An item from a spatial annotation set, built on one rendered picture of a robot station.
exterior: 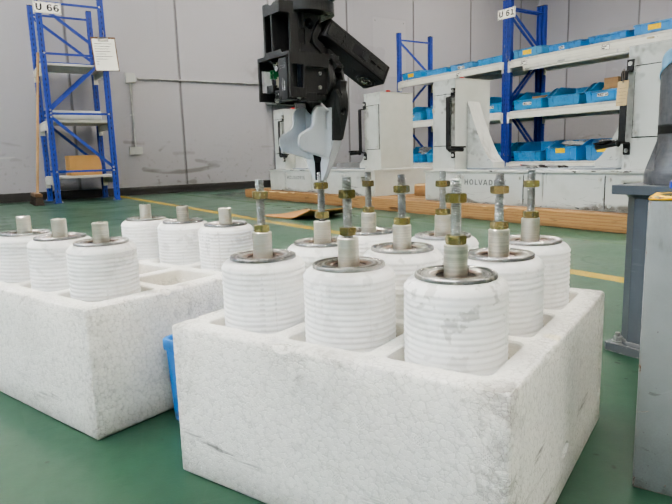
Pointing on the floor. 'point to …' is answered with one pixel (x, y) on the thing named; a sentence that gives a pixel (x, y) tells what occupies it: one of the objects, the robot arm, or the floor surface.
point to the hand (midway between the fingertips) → (324, 169)
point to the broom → (37, 144)
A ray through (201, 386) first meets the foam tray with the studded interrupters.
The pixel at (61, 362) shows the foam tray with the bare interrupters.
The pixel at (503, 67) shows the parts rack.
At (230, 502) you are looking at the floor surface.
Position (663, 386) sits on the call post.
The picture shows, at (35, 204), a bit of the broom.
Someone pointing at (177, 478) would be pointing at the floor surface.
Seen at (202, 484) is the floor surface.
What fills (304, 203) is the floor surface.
